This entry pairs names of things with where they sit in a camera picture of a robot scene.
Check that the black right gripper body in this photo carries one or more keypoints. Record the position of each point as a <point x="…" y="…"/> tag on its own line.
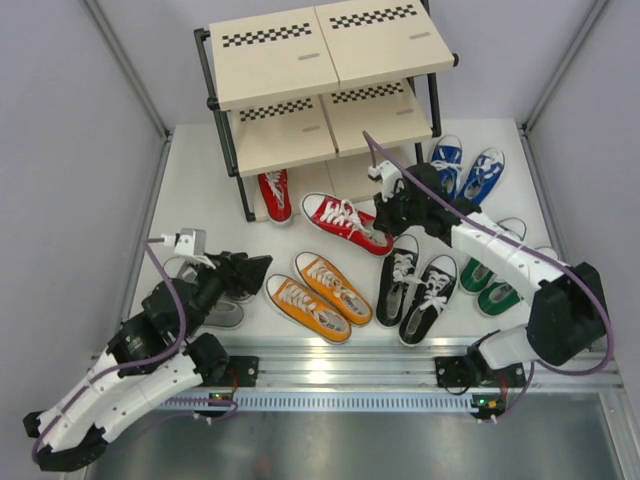
<point x="398" y="213"/>

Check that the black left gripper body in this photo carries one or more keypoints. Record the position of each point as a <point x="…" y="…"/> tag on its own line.
<point x="214" y="283"/>

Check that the orange sneaker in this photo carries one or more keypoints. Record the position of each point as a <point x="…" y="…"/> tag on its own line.
<point x="299" y="304"/>
<point x="327" y="280"/>

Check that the red sneaker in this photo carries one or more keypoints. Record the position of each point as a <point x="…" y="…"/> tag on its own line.
<point x="274" y="190"/>
<point x="342" y="219"/>

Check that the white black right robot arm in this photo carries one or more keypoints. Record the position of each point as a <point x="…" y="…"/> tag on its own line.
<point x="567" y="308"/>

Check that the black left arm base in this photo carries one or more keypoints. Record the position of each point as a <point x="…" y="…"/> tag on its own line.
<point x="242" y="371"/>

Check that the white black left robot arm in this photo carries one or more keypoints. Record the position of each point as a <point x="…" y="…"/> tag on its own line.
<point x="155" y="355"/>

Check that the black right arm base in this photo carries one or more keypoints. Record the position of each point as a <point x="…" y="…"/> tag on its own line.
<point x="457" y="372"/>

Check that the beige black shoe shelf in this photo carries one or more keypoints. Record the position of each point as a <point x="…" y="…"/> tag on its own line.
<point x="298" y="90"/>

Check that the lower grey sneaker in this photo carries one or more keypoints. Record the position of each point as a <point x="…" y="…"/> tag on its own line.
<point x="226" y="314"/>

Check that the grey sneaker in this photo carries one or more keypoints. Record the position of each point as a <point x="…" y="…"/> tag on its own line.
<point x="177" y="267"/>
<point x="226" y="314"/>

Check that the upper grey sneaker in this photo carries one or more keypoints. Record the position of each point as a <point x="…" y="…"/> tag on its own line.
<point x="177" y="267"/>

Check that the left blue sneaker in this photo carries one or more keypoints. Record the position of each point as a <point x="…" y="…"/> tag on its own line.
<point x="447" y="160"/>

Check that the blue sneaker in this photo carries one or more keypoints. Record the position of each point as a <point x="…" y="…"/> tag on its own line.
<point x="447" y="160"/>
<point x="483" y="176"/>

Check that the left black sneaker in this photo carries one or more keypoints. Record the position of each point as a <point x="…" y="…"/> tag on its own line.
<point x="399" y="265"/>

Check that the black sneaker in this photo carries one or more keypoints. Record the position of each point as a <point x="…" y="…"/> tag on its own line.
<point x="434" y="289"/>
<point x="399" y="265"/>

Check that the right black sneaker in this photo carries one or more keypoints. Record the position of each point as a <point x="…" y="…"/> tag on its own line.
<point x="434" y="289"/>

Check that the right blue sneaker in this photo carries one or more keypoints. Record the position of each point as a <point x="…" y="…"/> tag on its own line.
<point x="483" y="176"/>

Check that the left green sneaker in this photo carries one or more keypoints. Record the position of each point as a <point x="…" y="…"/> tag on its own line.
<point x="475" y="277"/>

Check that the green sneaker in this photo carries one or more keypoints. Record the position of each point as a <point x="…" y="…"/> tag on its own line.
<point x="475" y="277"/>
<point x="498" y="297"/>

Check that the right green sneaker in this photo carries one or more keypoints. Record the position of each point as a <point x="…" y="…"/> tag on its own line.
<point x="498" y="297"/>

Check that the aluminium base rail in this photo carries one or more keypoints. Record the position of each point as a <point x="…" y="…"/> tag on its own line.
<point x="372" y="371"/>

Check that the grey aluminium corner post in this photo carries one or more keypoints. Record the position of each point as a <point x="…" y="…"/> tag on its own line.
<point x="593" y="16"/>

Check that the left grey corner post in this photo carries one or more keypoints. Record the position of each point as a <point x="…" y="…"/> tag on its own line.
<point x="115" y="46"/>

